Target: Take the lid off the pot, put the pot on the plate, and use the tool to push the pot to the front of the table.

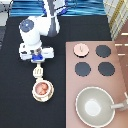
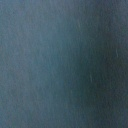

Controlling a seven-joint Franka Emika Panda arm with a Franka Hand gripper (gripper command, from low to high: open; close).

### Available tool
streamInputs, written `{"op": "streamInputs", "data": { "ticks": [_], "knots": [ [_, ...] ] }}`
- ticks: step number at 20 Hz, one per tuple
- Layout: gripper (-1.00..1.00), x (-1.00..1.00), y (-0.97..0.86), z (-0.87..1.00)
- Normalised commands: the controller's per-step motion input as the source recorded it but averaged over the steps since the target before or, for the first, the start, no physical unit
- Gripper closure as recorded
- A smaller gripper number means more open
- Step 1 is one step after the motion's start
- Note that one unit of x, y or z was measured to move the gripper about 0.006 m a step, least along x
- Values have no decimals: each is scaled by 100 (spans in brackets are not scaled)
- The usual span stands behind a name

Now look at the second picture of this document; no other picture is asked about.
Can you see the black table mat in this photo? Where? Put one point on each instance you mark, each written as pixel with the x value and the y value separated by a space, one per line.
pixel 63 63

